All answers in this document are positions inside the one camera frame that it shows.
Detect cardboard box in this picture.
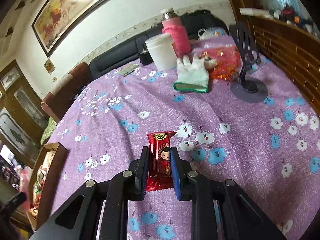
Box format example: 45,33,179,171
29,142,69,230

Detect yellow wall plaque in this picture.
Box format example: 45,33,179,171
44,58,56,75

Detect white plastic jar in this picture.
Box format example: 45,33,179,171
144,33,178,70

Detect purple floral tablecloth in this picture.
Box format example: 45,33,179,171
37,29,320,240

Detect brown armchair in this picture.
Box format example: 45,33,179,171
41,62,91,123

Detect small green packet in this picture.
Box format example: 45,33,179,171
117,64,139,77

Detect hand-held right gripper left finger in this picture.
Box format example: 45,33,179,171
32,146,150,240

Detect pile of snacks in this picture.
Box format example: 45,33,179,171
30,150,55,217

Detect red plastic bag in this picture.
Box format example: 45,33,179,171
200,44,244,80

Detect bottle with pink sleeve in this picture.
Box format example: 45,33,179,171
160,8,192,55

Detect black sofa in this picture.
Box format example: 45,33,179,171
89,10,229,79

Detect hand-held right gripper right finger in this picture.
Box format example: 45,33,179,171
170,146,288,240

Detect small pink snack packet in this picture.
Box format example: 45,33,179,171
19,170,35,212

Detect white glove with green cuff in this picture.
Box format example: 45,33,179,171
173,54,210,93

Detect framed painting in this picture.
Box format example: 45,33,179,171
31,0,130,57

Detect wooden glass-door cabinet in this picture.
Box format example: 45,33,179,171
0,59,49,160

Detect black phone stand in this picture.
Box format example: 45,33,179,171
229,21,269,103

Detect green blanket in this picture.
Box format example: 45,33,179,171
40,117,58,145

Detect shiny red snack packet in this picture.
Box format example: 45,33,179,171
146,131,178,192

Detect black devices on sofa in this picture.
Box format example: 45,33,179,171
71,85,87,101

